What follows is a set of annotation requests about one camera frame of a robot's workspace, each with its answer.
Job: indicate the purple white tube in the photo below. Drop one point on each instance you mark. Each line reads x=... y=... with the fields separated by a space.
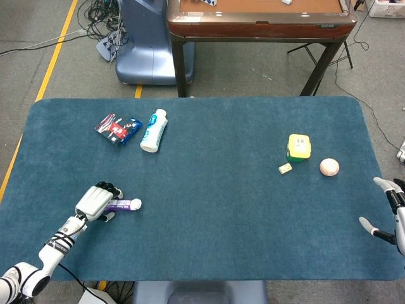
x=126 y=205

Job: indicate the blue snack packet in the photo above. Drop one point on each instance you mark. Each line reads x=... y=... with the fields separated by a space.
x=134 y=123

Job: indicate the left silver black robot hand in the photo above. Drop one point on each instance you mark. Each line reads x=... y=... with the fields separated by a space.
x=93 y=201

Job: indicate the white plug adapter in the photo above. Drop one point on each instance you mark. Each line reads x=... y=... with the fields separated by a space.
x=401 y=155

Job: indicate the brown mahjong table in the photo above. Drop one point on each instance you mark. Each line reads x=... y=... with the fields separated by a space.
x=259 y=28

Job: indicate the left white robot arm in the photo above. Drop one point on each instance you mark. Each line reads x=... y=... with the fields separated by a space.
x=53 y=250

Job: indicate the blue carpet table cover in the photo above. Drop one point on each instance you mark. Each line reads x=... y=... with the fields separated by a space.
x=221 y=126

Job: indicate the blue white checkered item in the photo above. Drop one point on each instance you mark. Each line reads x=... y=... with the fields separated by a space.
x=209 y=2

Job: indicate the red black snack packet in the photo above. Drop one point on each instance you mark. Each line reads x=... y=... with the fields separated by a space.
x=112 y=128

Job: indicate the white box under table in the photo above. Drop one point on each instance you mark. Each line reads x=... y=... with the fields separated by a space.
x=95 y=298

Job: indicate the white blue plastic bottle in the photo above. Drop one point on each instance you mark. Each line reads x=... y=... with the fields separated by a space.
x=153 y=131

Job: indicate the blue grey machine base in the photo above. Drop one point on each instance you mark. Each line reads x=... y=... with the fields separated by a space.
x=145 y=57

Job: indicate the yellow lidded green container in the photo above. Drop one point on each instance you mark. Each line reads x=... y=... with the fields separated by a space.
x=299 y=145

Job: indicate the grey power strip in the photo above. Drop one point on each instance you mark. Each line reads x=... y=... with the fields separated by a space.
x=106 y=47

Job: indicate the small cream mahjong tile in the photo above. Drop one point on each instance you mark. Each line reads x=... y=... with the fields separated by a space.
x=285 y=168

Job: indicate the blue robot torso base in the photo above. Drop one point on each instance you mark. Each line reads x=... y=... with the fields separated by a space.
x=199 y=293

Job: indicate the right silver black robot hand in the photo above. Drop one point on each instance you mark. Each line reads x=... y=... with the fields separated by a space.
x=400 y=221

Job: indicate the pink ball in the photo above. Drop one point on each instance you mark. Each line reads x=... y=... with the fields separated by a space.
x=329 y=167

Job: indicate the white cardboard box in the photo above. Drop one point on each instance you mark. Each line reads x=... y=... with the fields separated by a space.
x=386 y=11

